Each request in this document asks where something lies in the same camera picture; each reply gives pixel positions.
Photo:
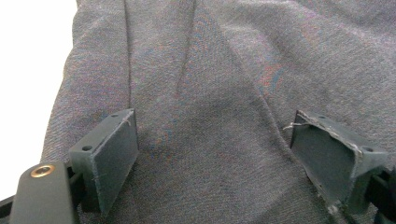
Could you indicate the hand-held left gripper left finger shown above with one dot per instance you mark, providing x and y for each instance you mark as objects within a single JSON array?
[{"x": 109, "y": 161}]

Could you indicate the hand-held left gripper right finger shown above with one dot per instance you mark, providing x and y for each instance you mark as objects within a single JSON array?
[{"x": 330, "y": 158}]

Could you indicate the dark pleated skirt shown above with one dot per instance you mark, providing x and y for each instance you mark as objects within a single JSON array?
[{"x": 218, "y": 77}]

